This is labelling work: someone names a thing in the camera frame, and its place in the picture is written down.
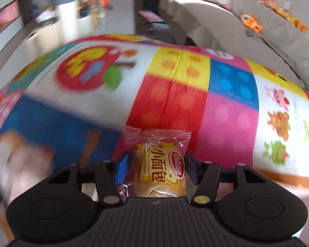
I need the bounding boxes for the grey sofa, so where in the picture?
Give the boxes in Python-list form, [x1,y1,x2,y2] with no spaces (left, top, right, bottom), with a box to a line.
[161,0,309,96]

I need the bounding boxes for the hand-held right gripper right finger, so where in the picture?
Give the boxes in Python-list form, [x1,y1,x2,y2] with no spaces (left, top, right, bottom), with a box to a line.
[185,151,270,208]

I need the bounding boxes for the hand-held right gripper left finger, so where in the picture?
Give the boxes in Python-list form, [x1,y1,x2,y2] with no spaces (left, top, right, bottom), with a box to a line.
[48,151,131,208]

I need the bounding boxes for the white box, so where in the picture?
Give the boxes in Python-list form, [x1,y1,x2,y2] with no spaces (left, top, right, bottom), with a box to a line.
[26,28,60,57]

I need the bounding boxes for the yellow orange plush toys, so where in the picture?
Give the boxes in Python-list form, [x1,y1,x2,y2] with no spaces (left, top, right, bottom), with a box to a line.
[255,0,309,33]

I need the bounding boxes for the bread packet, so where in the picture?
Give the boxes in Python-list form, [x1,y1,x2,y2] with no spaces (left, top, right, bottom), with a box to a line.
[122,125,192,199]

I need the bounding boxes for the colourful printed play mat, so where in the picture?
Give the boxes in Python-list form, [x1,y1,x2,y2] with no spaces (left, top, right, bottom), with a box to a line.
[0,34,309,240]

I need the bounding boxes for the small dark stool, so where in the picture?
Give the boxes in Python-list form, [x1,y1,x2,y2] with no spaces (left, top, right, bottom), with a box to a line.
[137,10,171,40]

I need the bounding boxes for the white shelf unit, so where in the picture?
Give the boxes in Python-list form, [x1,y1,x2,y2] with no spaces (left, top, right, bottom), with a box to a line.
[0,0,27,66]

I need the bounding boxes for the white cylindrical bin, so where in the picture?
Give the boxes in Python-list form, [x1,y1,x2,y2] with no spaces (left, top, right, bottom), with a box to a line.
[55,0,79,45]

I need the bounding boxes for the orange fish plush toy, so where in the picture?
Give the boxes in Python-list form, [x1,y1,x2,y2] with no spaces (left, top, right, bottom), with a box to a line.
[240,14,263,38]

